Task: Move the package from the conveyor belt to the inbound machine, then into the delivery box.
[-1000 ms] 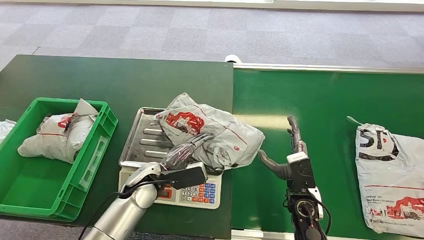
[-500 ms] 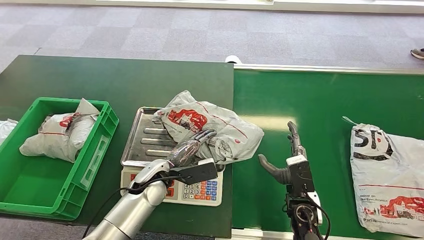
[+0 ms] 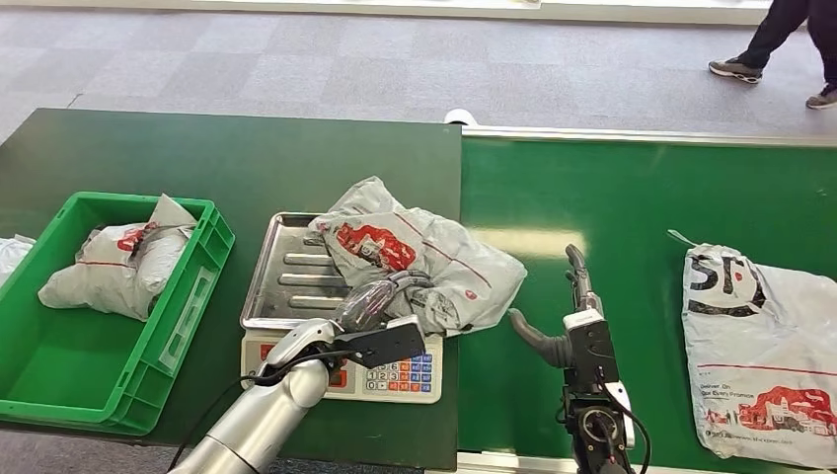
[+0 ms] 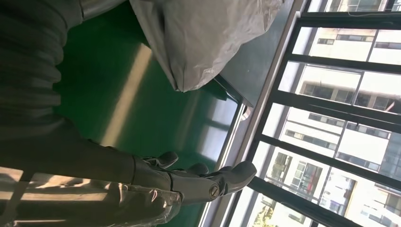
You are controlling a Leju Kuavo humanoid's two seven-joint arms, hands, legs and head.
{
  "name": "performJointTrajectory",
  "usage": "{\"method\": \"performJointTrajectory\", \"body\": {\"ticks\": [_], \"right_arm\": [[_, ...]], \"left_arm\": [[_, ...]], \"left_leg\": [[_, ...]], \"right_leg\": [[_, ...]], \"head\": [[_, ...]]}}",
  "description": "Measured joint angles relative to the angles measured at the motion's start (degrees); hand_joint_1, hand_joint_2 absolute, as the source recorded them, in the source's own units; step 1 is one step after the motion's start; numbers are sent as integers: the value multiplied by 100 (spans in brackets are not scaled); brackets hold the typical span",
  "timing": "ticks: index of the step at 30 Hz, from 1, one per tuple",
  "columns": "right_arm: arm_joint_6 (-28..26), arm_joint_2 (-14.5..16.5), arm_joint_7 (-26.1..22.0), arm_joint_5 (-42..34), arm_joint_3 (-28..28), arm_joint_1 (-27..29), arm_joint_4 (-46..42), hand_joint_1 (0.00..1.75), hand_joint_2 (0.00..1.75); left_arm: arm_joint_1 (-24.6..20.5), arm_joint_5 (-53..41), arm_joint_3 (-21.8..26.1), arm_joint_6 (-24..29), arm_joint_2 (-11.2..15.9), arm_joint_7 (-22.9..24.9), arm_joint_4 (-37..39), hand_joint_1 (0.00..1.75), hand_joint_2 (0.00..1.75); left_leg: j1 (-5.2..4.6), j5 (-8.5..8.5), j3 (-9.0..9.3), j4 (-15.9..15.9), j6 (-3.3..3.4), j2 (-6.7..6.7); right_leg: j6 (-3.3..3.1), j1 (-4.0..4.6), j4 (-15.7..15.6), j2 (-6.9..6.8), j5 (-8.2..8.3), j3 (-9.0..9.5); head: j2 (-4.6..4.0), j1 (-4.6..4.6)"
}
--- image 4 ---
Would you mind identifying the white package black lettering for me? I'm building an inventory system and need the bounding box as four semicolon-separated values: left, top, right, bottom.
0;167;183;227

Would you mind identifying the green conveyor belt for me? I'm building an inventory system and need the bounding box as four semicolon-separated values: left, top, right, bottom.
53;0;248;227

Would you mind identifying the white conveyor roller end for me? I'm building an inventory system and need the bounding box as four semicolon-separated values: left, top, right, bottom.
239;105;254;121

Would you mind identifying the pale building outside window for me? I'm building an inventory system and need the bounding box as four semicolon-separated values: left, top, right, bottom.
247;0;401;227

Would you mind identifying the silver conveyor side rail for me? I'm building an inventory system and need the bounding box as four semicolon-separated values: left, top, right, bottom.
199;0;306;227

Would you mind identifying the black window frame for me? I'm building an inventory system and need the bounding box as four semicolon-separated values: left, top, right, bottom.
224;0;401;227

